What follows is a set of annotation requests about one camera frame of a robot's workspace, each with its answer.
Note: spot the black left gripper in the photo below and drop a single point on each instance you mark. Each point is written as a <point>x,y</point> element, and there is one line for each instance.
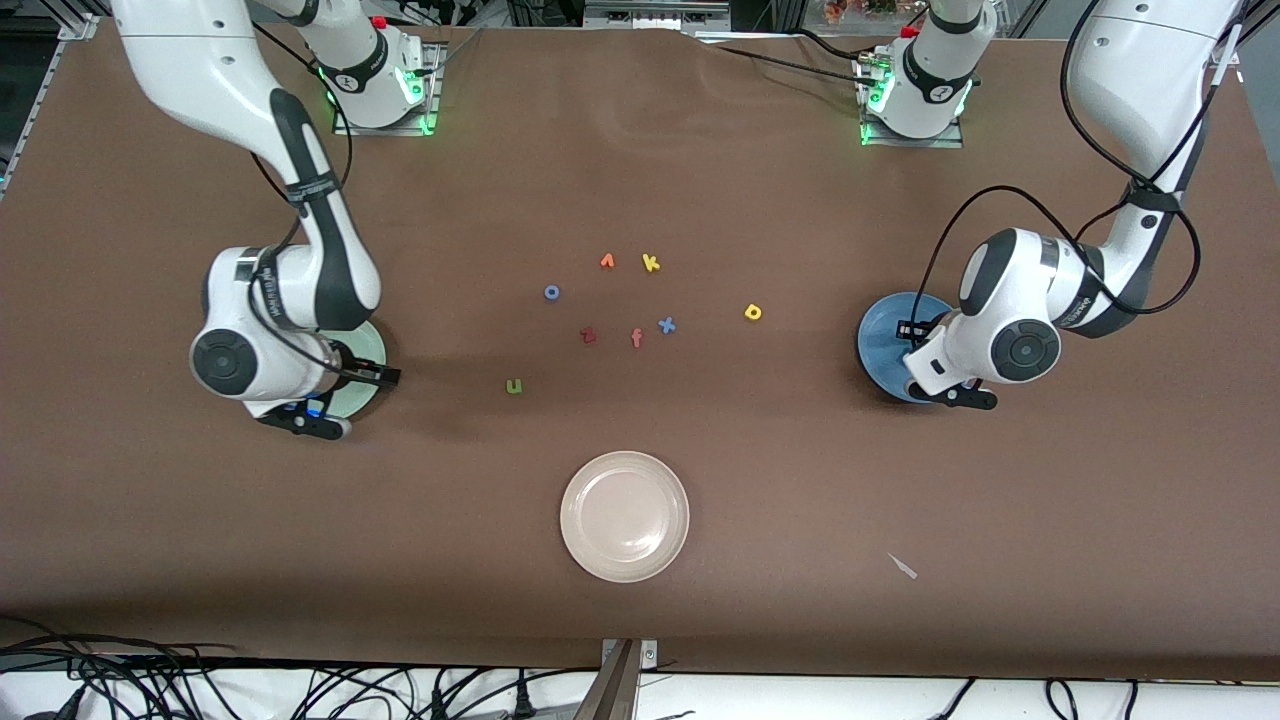
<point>918,329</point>

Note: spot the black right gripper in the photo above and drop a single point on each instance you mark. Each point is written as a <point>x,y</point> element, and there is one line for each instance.
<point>362,371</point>

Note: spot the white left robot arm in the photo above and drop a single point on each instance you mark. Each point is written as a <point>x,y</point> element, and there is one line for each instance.
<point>1130,70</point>

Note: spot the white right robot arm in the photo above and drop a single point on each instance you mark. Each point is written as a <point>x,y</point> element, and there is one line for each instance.
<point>200,70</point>

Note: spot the light green plate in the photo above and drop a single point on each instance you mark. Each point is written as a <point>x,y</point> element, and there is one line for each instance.
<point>370,343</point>

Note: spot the blue plate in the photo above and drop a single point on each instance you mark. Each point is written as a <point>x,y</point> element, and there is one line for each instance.
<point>880,350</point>

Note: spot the small white paper scrap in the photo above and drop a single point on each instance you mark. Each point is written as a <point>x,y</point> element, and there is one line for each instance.
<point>903,567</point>

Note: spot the brown table cover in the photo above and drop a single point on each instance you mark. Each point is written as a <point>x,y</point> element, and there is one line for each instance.
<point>200,550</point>

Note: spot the beige plate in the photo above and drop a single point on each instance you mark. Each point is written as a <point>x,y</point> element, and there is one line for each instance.
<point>624,516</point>

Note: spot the orange background items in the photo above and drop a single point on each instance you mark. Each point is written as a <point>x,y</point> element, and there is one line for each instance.
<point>840,10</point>

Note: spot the aluminium table corner profile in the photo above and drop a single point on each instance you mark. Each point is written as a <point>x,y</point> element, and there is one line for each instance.
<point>1228,50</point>
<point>80,28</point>

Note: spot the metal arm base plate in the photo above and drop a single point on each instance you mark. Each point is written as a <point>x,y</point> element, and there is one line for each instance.
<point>910,143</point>
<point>385,130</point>

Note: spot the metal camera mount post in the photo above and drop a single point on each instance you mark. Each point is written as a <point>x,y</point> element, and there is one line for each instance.
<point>615,690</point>

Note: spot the aluminium background frame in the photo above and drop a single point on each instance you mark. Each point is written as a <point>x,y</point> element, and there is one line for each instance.
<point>655,15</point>

